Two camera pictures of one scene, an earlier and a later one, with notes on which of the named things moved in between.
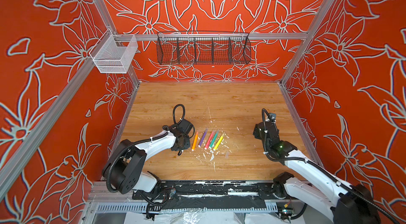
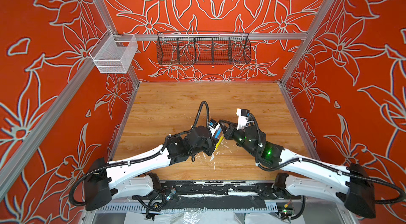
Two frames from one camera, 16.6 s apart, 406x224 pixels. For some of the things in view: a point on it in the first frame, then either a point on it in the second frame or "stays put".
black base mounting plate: x=214 y=195 stays put
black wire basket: x=203 y=48 stays put
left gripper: x=187 y=143 → x=212 y=142
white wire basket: x=114 y=53 stays put
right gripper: x=257 y=131 → x=231 y=130
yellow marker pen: x=219 y=142 stays put
